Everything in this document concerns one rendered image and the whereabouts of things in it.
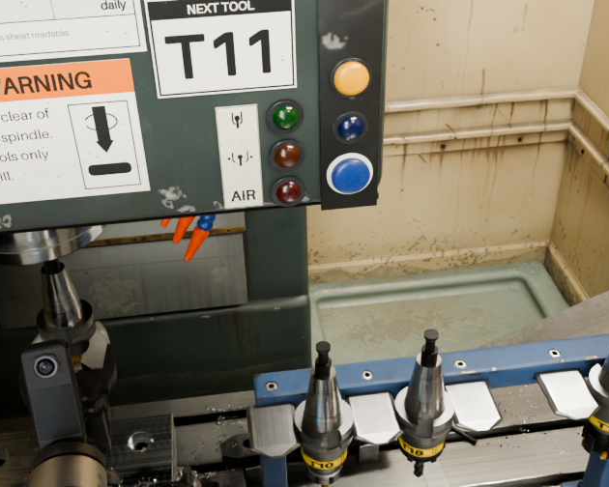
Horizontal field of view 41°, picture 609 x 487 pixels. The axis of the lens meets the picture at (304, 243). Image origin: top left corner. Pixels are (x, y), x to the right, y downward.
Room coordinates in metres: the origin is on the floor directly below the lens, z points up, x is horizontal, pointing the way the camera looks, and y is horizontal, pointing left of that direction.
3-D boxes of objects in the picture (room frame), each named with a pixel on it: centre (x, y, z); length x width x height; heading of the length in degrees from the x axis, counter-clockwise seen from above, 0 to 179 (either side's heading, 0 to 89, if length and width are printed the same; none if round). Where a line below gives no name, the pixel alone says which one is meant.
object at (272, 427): (0.58, 0.04, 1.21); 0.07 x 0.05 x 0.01; 7
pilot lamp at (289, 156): (0.53, 0.01, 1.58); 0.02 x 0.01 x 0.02; 97
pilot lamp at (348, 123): (0.53, -0.04, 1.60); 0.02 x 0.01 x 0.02; 97
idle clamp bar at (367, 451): (0.79, 0.00, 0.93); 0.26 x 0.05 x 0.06; 102
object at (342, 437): (0.59, -0.02, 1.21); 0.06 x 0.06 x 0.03
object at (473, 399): (0.61, -0.18, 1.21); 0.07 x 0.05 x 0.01; 7
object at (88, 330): (0.71, 0.28, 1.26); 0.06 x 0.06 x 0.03
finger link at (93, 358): (0.69, 0.24, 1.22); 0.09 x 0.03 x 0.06; 178
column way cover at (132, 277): (1.15, 0.33, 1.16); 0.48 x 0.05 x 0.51; 97
